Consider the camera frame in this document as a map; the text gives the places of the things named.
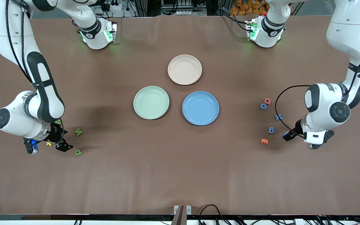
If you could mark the pale green plate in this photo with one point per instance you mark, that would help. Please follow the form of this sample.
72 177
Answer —
151 102

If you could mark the orange foam letter E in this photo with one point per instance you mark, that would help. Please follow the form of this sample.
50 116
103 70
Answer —
263 141

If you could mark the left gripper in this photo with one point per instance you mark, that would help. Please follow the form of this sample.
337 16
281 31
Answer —
297 127

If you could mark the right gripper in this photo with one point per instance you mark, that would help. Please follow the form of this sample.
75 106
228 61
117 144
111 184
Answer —
55 132

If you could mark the green foam letter B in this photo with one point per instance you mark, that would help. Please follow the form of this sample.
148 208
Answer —
58 121

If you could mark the white power strip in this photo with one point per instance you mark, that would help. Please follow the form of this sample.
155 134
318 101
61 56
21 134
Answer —
114 5

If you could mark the pale pink plate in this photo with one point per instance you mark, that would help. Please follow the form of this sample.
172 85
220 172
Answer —
184 69

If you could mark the green foam capital N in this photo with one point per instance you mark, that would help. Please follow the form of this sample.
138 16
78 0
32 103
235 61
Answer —
78 132

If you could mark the blue foam capital G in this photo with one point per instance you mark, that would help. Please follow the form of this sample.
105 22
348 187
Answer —
261 106

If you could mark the green foam letter P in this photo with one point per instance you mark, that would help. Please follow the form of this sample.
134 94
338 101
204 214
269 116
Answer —
78 152

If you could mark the brown post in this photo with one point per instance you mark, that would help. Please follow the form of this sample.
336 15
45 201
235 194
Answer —
180 217

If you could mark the blue foam lowercase g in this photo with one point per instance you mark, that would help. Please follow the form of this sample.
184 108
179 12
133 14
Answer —
271 130

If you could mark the grey metal table bracket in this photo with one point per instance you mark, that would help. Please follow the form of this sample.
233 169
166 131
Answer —
188 210

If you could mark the orange net bag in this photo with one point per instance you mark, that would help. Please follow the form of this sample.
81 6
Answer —
245 7

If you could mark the blue foam letter X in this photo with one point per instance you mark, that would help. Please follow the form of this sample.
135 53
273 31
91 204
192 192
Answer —
278 117

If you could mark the yellow foam letter K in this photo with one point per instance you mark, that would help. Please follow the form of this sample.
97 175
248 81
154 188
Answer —
48 143

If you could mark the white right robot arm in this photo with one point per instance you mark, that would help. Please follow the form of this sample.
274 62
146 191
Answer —
11 40

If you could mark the pink foam letter Q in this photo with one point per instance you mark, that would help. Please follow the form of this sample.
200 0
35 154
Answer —
265 100

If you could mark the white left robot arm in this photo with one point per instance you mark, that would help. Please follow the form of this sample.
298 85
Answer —
342 37

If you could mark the blue plate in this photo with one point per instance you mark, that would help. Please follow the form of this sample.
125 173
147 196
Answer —
200 108

